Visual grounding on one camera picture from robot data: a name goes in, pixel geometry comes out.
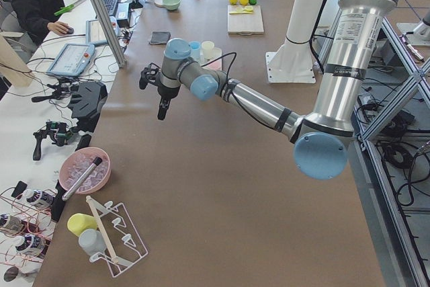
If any cream yellow cup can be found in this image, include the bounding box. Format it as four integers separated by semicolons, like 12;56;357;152
201;40;214;60

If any black stand plate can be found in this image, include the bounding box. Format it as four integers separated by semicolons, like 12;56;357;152
68;81;108;132

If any frosted cup on rack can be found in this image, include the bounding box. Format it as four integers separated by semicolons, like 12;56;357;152
78;229;107;256

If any green bowl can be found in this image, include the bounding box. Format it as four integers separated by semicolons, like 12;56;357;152
162;0;181;11

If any grey folded cloth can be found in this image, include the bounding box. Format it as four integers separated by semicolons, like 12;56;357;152
148;31;171;45

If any wooden cutting board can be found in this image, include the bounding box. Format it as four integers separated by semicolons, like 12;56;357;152
227;5;264;35

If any yellow plastic knife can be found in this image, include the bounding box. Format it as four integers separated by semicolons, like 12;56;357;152
228;11;254;15

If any yellow cup on rack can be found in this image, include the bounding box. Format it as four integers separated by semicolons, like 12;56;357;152
67;213;97;237

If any cream rabbit tray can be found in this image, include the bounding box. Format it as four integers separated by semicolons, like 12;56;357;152
200;47;222;71

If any blue cup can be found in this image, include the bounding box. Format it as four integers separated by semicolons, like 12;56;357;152
189;41;201;61

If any bottle in copper rack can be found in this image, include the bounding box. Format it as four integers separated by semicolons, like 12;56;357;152
22;189;54;210

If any pink cup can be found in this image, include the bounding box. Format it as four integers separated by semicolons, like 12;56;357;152
205;59;222;71

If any pink ice bowl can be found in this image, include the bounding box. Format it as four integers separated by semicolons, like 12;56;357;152
58;147;112;196

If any teach pendant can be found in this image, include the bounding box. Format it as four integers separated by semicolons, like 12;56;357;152
46;43;95;77
85;16;120;46

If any aluminium frame post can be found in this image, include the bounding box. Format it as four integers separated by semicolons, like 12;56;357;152
90;0;126;68

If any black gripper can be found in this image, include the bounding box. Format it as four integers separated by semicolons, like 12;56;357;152
139;63;181;120

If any white wire drying rack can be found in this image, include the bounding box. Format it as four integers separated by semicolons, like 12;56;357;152
86;196;149;278

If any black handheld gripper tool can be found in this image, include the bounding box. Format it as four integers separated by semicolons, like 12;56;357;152
32;120;78;161

